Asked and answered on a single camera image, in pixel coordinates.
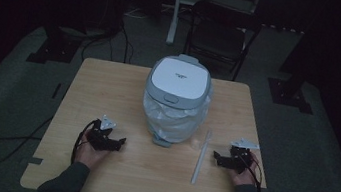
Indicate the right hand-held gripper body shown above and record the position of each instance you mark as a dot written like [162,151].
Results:
[238,159]

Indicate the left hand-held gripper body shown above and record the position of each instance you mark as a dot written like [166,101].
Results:
[101,140]

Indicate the white plastic straw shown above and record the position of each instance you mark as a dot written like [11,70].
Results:
[200,159]

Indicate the white grey lidded trash can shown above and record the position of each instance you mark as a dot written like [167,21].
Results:
[179,80]

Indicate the person's left hand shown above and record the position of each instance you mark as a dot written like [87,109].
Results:
[87,155]

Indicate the person's right hand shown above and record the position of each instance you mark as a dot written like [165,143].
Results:
[248,177]

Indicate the clear plastic trash bag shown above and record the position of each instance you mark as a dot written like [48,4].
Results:
[171,119]

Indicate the black folding chair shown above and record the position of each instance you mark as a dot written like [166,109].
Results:
[217,38]

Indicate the dark stand with base plate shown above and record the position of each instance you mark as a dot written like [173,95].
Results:
[55,49]
[291,93]

